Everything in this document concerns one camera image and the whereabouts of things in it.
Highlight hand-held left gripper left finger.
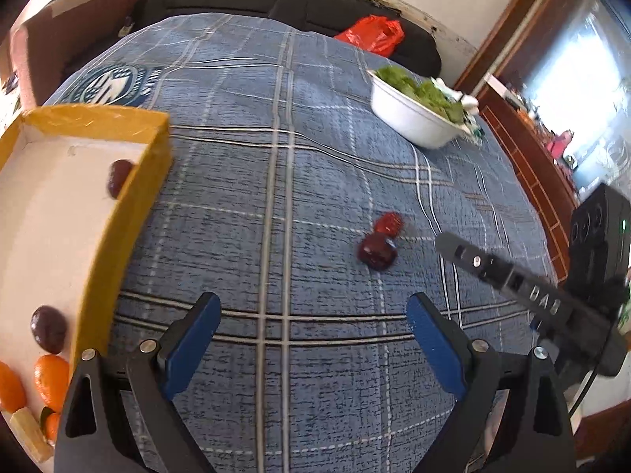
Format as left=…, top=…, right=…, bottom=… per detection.
left=53, top=292, right=222, bottom=473

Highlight red plastic bag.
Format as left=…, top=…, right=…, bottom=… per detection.
left=334, top=15, right=405, bottom=57

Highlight wooden cabinet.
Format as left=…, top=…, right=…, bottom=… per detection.
left=478, top=76, right=585, bottom=281

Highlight green leafy vegetables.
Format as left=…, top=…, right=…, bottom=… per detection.
left=377, top=65, right=467, bottom=124

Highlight dark purple plum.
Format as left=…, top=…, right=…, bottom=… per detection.
left=107, top=159, right=135, bottom=201
left=30, top=305, right=68, bottom=354

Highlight large pale sugarcane piece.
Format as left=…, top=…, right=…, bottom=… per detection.
left=10, top=408, right=54, bottom=463

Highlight white bowl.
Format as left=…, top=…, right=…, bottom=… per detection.
left=370, top=70, right=474, bottom=149

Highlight dark red plum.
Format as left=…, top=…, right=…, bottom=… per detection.
left=357, top=234, right=398, bottom=272
left=375, top=212, right=405, bottom=236

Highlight brown fabric sofa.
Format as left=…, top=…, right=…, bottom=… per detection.
left=10, top=0, right=149, bottom=109

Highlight white plastic bag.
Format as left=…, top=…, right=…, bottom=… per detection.
left=431, top=77, right=486, bottom=146

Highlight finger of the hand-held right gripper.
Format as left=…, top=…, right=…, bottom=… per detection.
left=435, top=231, right=573, bottom=316

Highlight black cable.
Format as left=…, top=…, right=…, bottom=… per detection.
left=568, top=369, right=601, bottom=417

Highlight yellow-edged white cardboard tray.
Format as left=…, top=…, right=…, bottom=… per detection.
left=0, top=106, right=173, bottom=464

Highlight small tangerine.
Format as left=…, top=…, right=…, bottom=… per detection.
left=39, top=406, right=62, bottom=443
left=34, top=355, right=71, bottom=412
left=0, top=362, right=26, bottom=412

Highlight blue plaid tablecloth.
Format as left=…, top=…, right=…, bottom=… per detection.
left=44, top=12, right=563, bottom=473

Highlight black leather sofa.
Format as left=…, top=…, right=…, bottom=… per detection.
left=121, top=0, right=442, bottom=77

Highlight wooden door frame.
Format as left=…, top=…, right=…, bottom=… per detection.
left=454, top=0, right=568, bottom=94

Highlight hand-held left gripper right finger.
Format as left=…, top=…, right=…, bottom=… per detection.
left=407, top=292, right=577, bottom=473

